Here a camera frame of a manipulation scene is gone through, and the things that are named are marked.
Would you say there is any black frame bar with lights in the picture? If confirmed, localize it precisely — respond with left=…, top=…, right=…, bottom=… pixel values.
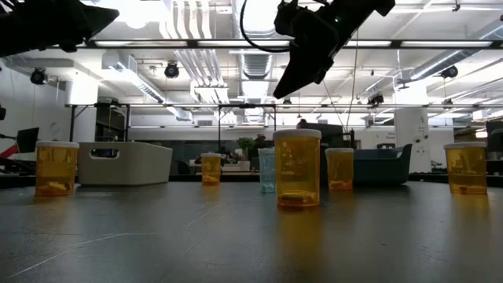
left=76, top=38, right=503, bottom=50

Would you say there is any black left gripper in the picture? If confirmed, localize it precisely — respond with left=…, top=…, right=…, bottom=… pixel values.
left=0, top=0, right=120, bottom=58

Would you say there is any black workstation frame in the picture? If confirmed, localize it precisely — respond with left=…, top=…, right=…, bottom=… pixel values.
left=64, top=102, right=278, bottom=154

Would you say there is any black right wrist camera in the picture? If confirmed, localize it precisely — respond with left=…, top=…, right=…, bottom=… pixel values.
left=274, top=1, right=302, bottom=39

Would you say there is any white plastic bin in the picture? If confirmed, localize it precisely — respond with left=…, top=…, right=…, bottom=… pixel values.
left=77, top=141, right=174, bottom=186

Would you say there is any amber pill bottle white cap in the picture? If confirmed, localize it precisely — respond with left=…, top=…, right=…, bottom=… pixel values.
left=273, top=128, right=322, bottom=208
left=443, top=141, right=488, bottom=196
left=35, top=141, right=80, bottom=197
left=325, top=147, right=355, bottom=191
left=200, top=153, right=222, bottom=186

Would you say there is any blue plastic bin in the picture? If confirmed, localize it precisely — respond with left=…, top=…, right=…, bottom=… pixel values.
left=320, top=143, right=413, bottom=187

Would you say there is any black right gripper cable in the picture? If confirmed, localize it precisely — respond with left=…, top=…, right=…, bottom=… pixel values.
left=239, top=0, right=292, bottom=53

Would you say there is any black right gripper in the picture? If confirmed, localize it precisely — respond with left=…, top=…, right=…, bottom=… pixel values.
left=272, top=0, right=396, bottom=100

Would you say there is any black monitor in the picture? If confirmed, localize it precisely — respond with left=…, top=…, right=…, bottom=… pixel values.
left=308, top=123, right=345, bottom=149
left=15, top=127, right=40, bottom=154

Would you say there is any clear pill bottle white cap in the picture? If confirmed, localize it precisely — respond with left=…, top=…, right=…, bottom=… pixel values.
left=257, top=148, right=277, bottom=193

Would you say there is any green office plant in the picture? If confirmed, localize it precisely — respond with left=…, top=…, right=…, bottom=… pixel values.
left=237, top=137, right=256, bottom=161

